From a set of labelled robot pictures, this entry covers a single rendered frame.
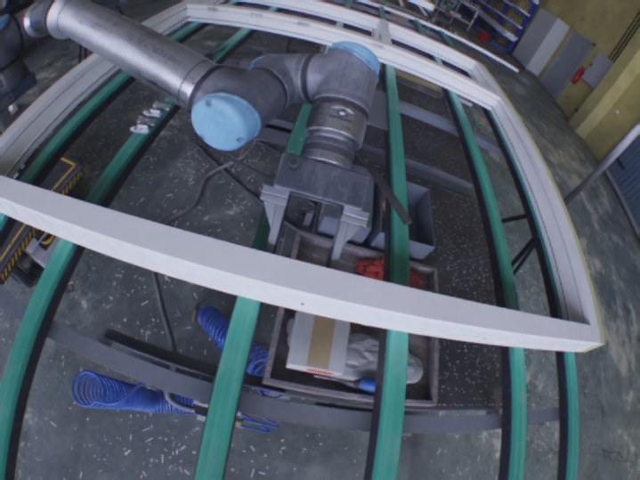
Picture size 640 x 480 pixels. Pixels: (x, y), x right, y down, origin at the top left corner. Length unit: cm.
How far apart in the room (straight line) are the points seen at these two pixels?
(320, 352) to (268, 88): 48
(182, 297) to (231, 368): 99
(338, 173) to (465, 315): 29
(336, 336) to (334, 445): 79
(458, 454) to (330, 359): 116
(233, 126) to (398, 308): 33
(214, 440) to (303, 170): 38
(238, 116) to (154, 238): 19
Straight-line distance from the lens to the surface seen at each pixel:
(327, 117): 43
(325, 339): 62
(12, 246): 150
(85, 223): 48
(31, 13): 134
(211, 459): 42
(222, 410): 42
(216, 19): 134
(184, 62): 47
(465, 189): 138
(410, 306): 43
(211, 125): 42
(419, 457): 152
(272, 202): 43
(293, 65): 50
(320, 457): 134
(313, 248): 81
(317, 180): 42
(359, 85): 46
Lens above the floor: 128
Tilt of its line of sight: 55 degrees down
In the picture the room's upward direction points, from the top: 25 degrees clockwise
